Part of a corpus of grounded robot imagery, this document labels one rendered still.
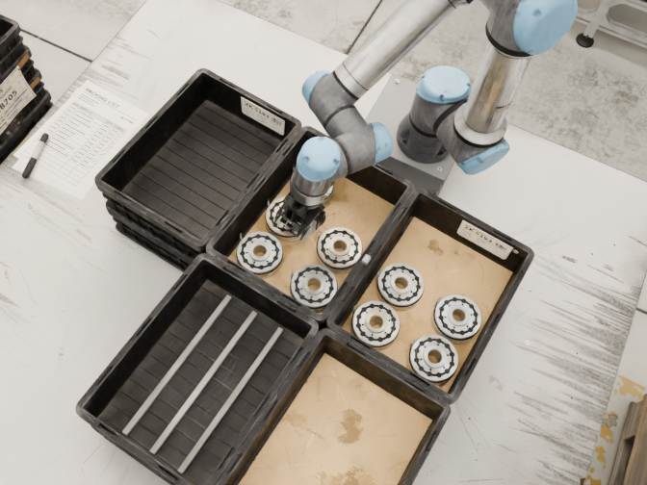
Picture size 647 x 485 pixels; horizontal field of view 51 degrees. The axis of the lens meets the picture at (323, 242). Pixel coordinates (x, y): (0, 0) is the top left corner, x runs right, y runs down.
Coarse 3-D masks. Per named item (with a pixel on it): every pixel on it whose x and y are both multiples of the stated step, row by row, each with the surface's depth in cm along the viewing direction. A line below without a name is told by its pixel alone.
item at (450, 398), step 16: (416, 192) 152; (448, 208) 150; (480, 224) 149; (384, 240) 146; (512, 240) 148; (528, 256) 146; (352, 288) 142; (512, 288) 142; (496, 320) 139; (352, 336) 135; (368, 352) 134; (480, 352) 135; (400, 368) 133; (432, 384) 132; (464, 384) 132; (448, 400) 131
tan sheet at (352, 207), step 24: (288, 192) 161; (336, 192) 162; (360, 192) 162; (264, 216) 158; (336, 216) 159; (360, 216) 160; (384, 216) 160; (312, 240) 156; (360, 240) 157; (288, 264) 153; (312, 264) 153; (288, 288) 150; (312, 288) 150
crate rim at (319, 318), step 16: (304, 128) 158; (288, 144) 155; (400, 176) 153; (256, 192) 149; (240, 208) 147; (400, 208) 150; (224, 224) 145; (384, 224) 147; (224, 256) 141; (240, 272) 140; (352, 272) 142; (272, 288) 139; (336, 304) 138; (320, 320) 136
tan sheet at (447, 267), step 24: (408, 240) 157; (432, 240) 158; (384, 264) 154; (408, 264) 155; (432, 264) 155; (456, 264) 155; (480, 264) 156; (432, 288) 152; (456, 288) 153; (480, 288) 153; (504, 288) 153; (408, 312) 149; (480, 312) 150; (408, 336) 147; (432, 360) 145
